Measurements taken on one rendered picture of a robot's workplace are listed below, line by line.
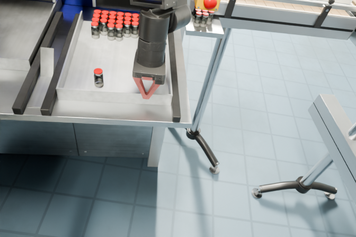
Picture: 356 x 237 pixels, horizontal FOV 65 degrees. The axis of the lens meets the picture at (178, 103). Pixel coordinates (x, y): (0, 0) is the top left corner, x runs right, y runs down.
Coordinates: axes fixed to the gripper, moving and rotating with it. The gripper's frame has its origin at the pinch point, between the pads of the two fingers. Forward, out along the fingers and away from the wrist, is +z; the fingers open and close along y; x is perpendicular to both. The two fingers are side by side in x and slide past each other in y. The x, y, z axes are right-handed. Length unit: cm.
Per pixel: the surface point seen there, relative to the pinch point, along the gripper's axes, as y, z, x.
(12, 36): 20.8, 0.1, 37.7
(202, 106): 60, 46, -29
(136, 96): 0.5, 0.7, 2.1
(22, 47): 16.6, 0.8, 33.6
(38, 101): -1.6, 3.7, 23.7
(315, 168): 34, 58, -85
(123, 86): 6.1, 2.3, 5.8
